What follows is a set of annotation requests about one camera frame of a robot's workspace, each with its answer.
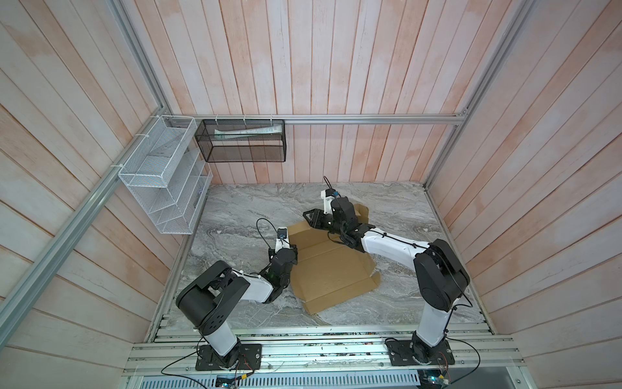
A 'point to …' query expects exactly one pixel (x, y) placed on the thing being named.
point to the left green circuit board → (226, 382)
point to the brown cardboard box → (326, 271)
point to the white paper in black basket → (230, 134)
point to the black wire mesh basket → (242, 140)
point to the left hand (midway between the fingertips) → (286, 241)
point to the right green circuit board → (432, 378)
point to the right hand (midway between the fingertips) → (304, 214)
